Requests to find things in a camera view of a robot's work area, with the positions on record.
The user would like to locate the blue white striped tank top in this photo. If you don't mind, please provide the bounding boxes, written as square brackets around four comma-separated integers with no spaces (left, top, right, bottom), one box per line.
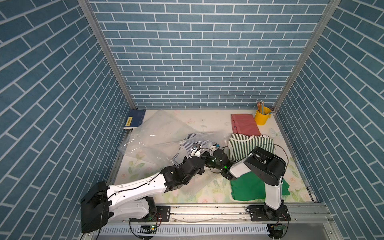
[172,133,217,164]

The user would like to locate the green white striped garment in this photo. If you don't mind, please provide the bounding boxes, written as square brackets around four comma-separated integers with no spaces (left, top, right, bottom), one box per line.
[228,134,275,162]

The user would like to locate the bright green garment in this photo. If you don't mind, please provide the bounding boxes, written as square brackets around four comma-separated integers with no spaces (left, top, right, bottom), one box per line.
[230,172,291,202]

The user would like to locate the clear vacuum bag with valve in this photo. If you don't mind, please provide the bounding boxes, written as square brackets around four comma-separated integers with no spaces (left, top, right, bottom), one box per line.
[118,110,205,163]

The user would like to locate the red garment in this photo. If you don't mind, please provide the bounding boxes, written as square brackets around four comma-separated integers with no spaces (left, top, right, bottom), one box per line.
[231,114,262,136]

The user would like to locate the clear bag with striped clothes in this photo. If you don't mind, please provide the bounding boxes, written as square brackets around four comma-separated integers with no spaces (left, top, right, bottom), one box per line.
[169,131,232,200]

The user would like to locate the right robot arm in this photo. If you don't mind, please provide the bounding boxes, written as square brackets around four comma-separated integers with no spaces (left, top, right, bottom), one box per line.
[199,147,291,222]

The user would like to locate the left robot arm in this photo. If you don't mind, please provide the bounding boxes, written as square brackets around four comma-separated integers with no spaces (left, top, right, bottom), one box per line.
[80,156,205,234]

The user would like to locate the yellow pencil cup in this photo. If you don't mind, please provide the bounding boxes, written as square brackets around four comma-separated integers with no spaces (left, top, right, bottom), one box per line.
[254,107,272,126]

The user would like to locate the coloured pencils bundle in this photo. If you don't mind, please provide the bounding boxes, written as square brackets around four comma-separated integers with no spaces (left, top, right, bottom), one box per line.
[257,100,264,115]

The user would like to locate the dark blue book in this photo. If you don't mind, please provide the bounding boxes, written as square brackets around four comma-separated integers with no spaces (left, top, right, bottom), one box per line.
[124,110,146,130]

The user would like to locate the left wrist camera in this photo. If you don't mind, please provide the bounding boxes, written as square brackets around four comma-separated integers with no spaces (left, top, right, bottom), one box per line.
[190,143,201,157]

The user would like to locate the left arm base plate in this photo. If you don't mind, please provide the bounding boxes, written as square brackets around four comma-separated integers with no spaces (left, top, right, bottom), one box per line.
[130,206,171,223]

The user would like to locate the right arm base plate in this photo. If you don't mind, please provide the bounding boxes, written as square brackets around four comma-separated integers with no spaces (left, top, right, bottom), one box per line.
[246,204,291,222]

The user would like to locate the aluminium rail frame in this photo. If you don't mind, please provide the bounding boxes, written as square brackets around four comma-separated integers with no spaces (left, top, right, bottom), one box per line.
[84,203,342,240]

